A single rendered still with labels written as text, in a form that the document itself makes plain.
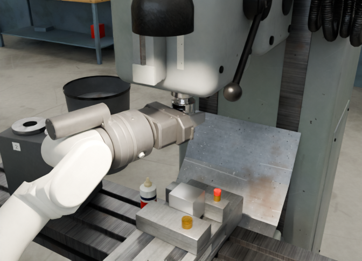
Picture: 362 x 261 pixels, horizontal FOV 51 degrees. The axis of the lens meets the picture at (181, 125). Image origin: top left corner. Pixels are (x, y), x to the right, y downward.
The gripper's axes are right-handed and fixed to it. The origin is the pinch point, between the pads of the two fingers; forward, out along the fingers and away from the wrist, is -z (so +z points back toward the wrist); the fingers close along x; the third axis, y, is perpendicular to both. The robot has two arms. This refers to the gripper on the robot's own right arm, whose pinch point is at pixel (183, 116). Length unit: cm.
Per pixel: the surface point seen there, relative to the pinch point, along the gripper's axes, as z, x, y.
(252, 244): -11.7, -11.5, 31.4
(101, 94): -96, 192, 72
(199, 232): 3.9, -9.2, 20.6
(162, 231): 7.8, -2.8, 22.0
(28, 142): 17.6, 36.0, 13.6
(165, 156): -128, 154, 122
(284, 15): -23.2, -5.1, -17.4
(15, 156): 19.9, 40.3, 18.5
